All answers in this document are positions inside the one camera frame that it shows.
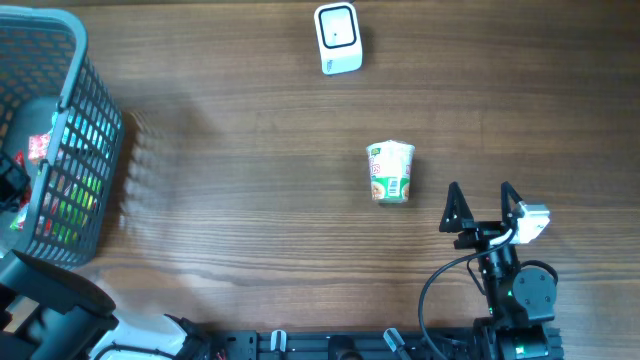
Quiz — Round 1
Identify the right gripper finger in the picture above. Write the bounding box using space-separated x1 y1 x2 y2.
501 181 522 228
439 182 474 233

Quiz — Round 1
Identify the small red snack packet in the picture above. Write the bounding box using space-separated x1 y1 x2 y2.
28 133 51 165

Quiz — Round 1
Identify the cup noodles white green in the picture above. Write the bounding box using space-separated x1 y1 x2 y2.
366 140 415 204

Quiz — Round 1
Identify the red stick snack packet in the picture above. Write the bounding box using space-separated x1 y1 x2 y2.
14 150 26 169

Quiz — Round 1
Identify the green gummy candy bag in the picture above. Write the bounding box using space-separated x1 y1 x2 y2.
10 187 32 231

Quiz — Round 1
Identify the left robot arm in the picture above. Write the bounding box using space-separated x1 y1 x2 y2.
1 179 212 359

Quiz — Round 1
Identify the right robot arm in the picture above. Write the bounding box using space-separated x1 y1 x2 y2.
439 182 564 360

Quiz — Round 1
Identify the white barcode scanner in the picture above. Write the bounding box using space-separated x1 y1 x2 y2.
314 2 363 76

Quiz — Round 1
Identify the grey plastic mesh basket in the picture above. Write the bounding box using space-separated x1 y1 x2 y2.
1 5 125 269

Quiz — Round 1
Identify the right black camera cable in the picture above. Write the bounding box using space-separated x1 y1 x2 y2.
417 227 517 360

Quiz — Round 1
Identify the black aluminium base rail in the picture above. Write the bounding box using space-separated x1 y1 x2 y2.
199 327 565 360

